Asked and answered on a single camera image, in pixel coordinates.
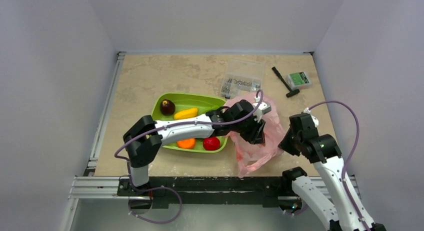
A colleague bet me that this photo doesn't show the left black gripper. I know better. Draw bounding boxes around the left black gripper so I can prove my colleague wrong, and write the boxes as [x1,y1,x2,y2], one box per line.
[231,113,265,145]

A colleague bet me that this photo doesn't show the pink plastic bag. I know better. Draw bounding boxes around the pink plastic bag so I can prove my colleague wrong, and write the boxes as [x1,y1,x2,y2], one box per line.
[226,95,287,178]

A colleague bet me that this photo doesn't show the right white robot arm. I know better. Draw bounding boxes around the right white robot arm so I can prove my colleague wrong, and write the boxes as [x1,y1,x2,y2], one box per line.
[279,112,386,231]

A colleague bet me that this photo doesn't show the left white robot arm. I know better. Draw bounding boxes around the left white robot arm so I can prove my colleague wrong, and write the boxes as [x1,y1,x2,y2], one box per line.
[123,99,272,196]

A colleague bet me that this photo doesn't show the red fake apple right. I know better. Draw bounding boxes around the red fake apple right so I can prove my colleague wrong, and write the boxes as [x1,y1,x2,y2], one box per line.
[202,137,221,151]

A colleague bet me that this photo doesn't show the yellow fake fruit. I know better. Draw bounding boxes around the yellow fake fruit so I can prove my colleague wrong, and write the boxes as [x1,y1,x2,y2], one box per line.
[173,107,199,120]

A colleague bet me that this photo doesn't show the orange fake fruit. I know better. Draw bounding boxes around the orange fake fruit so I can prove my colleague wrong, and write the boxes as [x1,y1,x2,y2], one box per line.
[176,138,196,150]

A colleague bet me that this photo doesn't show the dark red fake apple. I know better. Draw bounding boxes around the dark red fake apple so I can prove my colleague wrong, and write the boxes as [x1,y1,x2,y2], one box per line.
[159,99,176,116]

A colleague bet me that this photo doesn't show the clear plastic screw box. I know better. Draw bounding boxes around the clear plastic screw box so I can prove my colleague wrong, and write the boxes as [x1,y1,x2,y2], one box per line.
[220,58,265,99]

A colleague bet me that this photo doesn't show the green plastic tray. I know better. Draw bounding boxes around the green plastic tray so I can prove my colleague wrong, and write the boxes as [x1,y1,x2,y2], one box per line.
[151,92,228,154]

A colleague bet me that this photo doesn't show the small green labelled box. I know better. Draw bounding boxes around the small green labelled box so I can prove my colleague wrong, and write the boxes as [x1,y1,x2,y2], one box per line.
[287,71,312,90]

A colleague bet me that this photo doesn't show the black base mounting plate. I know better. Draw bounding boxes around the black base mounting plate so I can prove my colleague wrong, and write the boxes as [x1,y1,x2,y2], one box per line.
[117,176,305,212]

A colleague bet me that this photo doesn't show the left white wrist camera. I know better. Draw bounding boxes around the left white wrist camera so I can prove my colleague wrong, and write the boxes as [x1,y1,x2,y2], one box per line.
[252,96,272,123]

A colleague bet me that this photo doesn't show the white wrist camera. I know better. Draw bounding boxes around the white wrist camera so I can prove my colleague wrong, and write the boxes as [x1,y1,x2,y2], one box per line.
[303,107,319,128]
[252,96,272,123]

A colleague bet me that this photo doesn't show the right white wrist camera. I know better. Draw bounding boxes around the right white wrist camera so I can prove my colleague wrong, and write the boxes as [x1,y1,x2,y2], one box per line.
[303,107,319,128]

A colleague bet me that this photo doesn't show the black T-handle tool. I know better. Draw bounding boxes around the black T-handle tool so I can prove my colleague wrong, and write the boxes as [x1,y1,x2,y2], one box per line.
[271,66,300,98]

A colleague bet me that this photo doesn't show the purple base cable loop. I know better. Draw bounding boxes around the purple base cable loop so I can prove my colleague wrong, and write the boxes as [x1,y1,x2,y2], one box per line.
[127,186,184,224]

